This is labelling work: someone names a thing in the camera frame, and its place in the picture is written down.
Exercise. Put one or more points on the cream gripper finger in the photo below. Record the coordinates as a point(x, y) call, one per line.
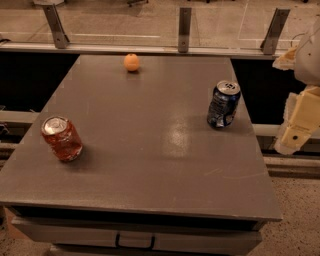
point(301, 119)
point(286, 61)

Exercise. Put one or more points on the left metal rail bracket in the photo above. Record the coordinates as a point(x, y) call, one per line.
point(60, 38)

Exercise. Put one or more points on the red soda can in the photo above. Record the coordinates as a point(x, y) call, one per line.
point(62, 137)

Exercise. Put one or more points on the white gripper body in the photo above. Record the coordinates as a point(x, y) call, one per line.
point(308, 63)

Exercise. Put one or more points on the grey drawer with black handle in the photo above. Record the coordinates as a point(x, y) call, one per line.
point(94, 238)

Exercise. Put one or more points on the blue pepsi can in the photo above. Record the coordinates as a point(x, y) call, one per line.
point(224, 103)

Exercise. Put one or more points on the middle metal rail bracket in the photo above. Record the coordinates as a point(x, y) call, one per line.
point(184, 29)

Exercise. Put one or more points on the orange fruit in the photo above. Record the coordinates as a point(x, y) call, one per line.
point(131, 62)

